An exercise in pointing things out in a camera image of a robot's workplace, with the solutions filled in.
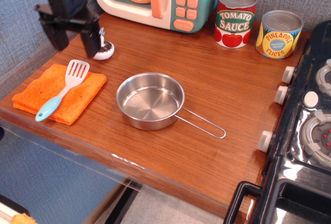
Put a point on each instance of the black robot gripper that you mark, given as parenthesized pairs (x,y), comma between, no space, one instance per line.
(72,15)

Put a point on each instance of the white toy mushroom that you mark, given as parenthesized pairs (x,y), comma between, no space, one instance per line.
(106,51)

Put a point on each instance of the small metal pot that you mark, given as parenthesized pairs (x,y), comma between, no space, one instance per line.
(153,101)

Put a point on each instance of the white and blue spatula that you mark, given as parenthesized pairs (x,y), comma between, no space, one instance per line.
(75,74)

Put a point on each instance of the orange folded cloth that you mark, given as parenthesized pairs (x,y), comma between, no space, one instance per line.
(49,84)

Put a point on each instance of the tomato sauce can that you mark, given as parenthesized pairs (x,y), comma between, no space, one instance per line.
(234,21)

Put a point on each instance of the orange object at corner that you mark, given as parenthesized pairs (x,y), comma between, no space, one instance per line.
(22,219)

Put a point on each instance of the pineapple slices can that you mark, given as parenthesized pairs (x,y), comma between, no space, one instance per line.
(278,34)

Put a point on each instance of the white stove knob middle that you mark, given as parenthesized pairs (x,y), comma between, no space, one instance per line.
(281,94)

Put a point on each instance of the white stove knob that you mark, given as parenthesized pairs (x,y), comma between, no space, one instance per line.
(281,94)
(288,74)
(265,140)

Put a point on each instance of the white stove knob lower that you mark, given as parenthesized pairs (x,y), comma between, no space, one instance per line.
(265,140)

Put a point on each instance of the white stove knob upper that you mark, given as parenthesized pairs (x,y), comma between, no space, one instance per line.
(288,74)

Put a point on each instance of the black toy stove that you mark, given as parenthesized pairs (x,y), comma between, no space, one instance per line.
(296,174)

